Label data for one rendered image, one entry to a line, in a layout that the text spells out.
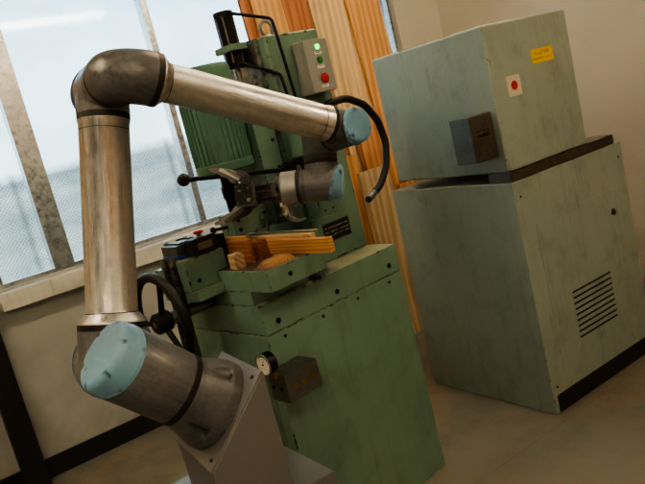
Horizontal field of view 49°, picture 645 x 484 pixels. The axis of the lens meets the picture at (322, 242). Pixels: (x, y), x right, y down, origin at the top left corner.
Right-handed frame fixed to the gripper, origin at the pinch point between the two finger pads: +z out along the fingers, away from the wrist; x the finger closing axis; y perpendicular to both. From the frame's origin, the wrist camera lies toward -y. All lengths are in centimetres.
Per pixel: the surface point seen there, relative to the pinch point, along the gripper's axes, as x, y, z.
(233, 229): 10.3, -15.4, -0.9
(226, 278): 23.3, -3.7, -0.1
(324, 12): -92, -193, -16
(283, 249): 17.0, -9.1, -16.5
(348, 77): -58, -202, -25
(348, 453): 81, -17, -27
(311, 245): 16.1, -0.9, -25.9
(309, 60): -38, -26, -28
